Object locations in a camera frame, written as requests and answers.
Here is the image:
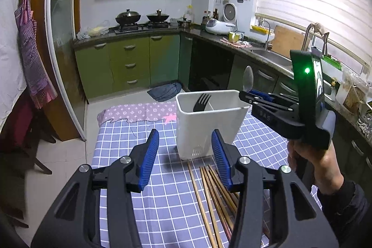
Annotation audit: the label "light wooden chopstick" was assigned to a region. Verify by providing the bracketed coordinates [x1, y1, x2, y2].
[187, 162, 218, 248]

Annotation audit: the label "brown wooden chopstick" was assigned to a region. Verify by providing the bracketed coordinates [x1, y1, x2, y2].
[208, 165, 238, 215]

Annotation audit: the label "dark wooden chopstick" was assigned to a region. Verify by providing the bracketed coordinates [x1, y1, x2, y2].
[203, 167, 231, 241]

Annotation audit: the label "reddish wooden chopstick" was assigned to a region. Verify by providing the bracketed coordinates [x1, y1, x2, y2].
[206, 166, 234, 238]

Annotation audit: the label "light bamboo chopstick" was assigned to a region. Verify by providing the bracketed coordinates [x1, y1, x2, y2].
[200, 167, 223, 248]

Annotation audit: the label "right forearm dark sleeve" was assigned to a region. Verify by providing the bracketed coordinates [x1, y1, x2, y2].
[317, 179, 371, 247]

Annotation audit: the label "steel kitchen faucet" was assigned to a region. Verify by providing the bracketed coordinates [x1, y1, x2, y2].
[301, 22, 331, 56]

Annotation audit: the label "person's right hand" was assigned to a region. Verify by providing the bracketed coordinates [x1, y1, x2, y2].
[287, 140, 344, 195]

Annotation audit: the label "stainless steel sink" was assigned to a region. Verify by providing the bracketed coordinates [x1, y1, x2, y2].
[252, 48, 292, 68]

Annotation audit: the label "white plastic utensil holder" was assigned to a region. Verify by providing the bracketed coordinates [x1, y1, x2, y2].
[176, 90, 251, 161]

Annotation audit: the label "black plastic fork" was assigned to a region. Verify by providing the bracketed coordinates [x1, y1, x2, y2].
[193, 93, 211, 112]

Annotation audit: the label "wooden cutting board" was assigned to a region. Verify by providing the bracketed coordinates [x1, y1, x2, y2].
[271, 25, 304, 59]

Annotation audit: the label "blue checkered tablecloth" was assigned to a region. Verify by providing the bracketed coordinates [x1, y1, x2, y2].
[91, 101, 324, 248]

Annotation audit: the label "yellow mug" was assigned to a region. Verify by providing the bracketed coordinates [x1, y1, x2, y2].
[228, 31, 240, 43]

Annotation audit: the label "blue floor mat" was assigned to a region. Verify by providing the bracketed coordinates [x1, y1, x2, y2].
[148, 82, 182, 102]

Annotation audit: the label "white rice cooker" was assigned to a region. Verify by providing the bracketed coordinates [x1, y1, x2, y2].
[205, 18, 235, 35]

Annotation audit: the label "green lower cabinets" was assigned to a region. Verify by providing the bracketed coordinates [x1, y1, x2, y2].
[75, 33, 181, 101]

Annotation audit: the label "small black pot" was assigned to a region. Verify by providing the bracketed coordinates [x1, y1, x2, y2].
[177, 17, 192, 29]

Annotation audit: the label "purple checkered apron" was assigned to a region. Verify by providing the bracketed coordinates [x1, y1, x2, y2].
[14, 0, 57, 109]

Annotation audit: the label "glass sliding door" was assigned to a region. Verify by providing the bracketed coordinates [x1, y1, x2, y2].
[44, 0, 86, 141]

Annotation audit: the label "black wok with lid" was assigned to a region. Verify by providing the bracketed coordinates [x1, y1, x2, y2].
[115, 9, 141, 26]

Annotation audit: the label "black wok with handle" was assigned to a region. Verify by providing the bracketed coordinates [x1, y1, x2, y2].
[146, 9, 169, 22]

